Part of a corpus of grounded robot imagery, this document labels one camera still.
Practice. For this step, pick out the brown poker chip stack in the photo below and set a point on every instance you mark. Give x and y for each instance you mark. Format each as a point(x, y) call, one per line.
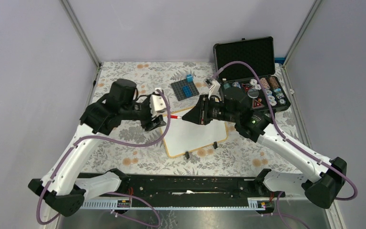
point(273, 83)

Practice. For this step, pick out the black poker chip case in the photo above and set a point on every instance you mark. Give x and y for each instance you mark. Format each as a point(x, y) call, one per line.
point(246, 61)

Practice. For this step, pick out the floral tablecloth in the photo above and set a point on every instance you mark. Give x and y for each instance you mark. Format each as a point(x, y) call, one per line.
point(235, 156)

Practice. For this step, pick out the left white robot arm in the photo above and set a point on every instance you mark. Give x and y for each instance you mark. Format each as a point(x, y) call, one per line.
point(62, 188)

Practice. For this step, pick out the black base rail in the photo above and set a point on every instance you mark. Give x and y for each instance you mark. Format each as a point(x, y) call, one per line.
point(188, 190)

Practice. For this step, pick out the grey lego baseplate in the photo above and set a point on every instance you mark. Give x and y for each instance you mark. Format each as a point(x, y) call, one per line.
point(177, 89)

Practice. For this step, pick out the blue poker chip stack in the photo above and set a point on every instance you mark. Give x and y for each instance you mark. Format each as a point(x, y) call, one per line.
point(236, 84)

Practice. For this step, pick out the pink poker chip stack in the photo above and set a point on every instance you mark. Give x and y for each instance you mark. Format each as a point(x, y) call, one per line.
point(264, 83)

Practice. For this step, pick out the red triangle dice box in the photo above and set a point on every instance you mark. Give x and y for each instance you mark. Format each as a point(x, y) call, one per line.
point(257, 104)

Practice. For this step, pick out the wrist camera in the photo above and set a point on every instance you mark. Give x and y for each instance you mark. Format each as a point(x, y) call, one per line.
point(157, 103)
point(213, 86)

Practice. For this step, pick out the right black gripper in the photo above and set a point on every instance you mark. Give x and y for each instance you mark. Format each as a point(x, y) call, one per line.
point(199, 114)

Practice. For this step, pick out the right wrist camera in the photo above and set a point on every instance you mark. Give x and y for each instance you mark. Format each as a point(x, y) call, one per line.
point(213, 86)

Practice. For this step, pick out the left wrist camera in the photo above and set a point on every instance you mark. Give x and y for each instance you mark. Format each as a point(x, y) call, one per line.
point(157, 103)

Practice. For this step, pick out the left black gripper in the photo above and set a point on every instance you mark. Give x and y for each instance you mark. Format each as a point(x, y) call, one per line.
point(156, 121)

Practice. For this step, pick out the white cable duct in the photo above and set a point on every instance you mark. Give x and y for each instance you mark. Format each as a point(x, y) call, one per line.
point(124, 204)

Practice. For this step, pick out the round dealer button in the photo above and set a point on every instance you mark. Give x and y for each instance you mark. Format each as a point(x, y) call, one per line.
point(253, 93)

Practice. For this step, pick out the light blue lego brick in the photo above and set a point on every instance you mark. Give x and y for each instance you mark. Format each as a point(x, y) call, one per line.
point(189, 78)

